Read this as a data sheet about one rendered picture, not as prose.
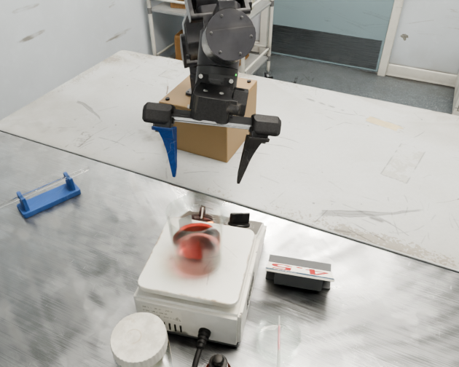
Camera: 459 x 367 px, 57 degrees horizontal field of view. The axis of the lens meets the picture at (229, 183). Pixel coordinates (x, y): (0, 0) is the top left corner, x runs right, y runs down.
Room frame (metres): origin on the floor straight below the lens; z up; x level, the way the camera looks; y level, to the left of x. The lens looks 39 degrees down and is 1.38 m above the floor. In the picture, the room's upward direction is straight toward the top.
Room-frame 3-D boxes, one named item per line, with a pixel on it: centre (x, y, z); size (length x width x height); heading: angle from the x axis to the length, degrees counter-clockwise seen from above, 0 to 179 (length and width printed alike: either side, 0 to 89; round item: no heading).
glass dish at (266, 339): (0.28, -0.06, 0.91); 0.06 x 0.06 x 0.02
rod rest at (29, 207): (0.55, 0.31, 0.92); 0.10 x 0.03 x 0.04; 131
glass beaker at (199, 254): (0.34, 0.03, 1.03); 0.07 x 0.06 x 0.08; 73
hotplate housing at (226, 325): (0.37, 0.03, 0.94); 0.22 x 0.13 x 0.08; 167
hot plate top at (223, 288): (0.35, 0.04, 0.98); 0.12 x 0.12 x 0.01; 77
